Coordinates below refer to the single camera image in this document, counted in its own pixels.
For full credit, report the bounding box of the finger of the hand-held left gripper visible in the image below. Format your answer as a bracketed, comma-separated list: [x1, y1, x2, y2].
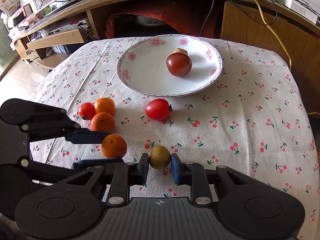
[21, 102, 112, 145]
[18, 156, 125, 188]

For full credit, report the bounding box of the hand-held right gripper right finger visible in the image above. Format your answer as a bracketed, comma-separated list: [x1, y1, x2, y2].
[170, 154, 253, 205]

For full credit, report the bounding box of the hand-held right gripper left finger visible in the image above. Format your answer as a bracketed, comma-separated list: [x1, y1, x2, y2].
[66, 152, 150, 207]

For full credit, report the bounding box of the round green-brown fruit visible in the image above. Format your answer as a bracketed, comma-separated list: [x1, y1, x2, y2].
[149, 145, 171, 170]

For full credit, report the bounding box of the small orange tangerine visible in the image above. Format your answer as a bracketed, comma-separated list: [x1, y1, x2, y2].
[90, 112, 116, 132]
[94, 97, 116, 116]
[101, 134, 128, 159]

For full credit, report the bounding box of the small red tomato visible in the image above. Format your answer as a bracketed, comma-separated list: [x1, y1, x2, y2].
[78, 102, 97, 121]

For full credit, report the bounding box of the large red tomato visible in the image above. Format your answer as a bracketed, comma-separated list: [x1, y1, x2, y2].
[144, 98, 173, 121]

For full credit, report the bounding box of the white floral plate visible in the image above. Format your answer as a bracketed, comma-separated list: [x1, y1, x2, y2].
[117, 34, 224, 97]

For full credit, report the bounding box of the cherry print tablecloth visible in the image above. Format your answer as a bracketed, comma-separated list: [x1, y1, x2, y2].
[29, 37, 317, 230]

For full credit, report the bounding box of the dark brown-red tomato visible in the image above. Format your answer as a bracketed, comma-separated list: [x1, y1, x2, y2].
[166, 52, 193, 77]

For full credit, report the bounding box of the silver media player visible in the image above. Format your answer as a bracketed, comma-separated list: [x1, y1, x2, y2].
[47, 21, 91, 36]

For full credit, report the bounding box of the metal pot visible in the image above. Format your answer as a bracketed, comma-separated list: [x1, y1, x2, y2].
[134, 15, 167, 27]

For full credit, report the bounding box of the red plastic bag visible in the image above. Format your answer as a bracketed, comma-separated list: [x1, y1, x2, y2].
[105, 4, 218, 40]

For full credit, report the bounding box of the white perforated device box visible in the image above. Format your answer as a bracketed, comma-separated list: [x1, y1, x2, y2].
[277, 0, 319, 24]

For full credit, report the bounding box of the yellow cable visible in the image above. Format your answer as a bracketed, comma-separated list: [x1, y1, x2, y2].
[241, 0, 320, 115]

